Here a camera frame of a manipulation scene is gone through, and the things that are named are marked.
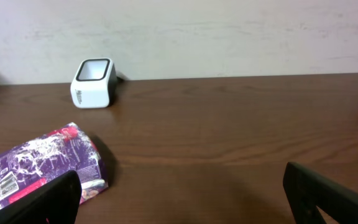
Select white barcode scanner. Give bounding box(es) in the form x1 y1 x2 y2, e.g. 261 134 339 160
70 58 117 109

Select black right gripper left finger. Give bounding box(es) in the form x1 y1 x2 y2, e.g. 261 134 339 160
0 170 81 224

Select purple snack packet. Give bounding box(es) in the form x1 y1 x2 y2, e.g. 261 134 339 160
0 123 109 210

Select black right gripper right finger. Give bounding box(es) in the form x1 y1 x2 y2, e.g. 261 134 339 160
283 162 358 224

